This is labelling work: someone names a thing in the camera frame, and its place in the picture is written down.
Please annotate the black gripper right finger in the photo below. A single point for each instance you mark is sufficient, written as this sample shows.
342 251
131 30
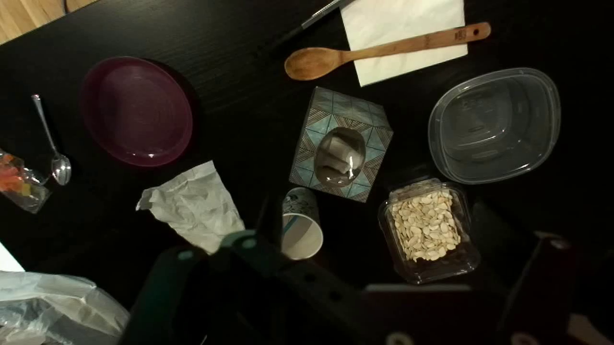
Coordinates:
537 306

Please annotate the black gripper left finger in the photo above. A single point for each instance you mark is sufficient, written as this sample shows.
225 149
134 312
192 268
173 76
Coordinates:
167 310

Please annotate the white paper cup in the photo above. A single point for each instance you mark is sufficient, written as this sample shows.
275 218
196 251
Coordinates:
301 235

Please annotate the trash bin with white bag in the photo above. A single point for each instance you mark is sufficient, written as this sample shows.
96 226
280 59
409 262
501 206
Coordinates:
50 310

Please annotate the crumpled white tissue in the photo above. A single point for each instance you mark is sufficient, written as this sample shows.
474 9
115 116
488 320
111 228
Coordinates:
196 206

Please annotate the clear container with oats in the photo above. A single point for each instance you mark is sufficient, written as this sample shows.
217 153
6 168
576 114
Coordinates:
426 228

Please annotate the metal spoon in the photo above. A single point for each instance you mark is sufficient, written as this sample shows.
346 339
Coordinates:
60 166

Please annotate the clear empty plastic container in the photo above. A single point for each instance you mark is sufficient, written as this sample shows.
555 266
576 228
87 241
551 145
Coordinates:
495 128

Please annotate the clear snack wrapper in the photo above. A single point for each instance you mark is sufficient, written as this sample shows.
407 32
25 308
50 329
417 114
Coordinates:
21 185

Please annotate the maroon plastic plate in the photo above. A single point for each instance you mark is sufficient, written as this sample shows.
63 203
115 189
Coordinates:
136 113

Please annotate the patterned tissue box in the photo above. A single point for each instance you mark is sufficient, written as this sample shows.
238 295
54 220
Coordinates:
342 145

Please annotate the wooden spoon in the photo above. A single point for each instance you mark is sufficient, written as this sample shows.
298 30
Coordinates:
317 63

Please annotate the white paper napkin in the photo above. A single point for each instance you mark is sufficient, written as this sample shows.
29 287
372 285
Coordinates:
378 22

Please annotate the black pen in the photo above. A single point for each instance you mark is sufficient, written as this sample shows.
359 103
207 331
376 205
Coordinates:
303 15

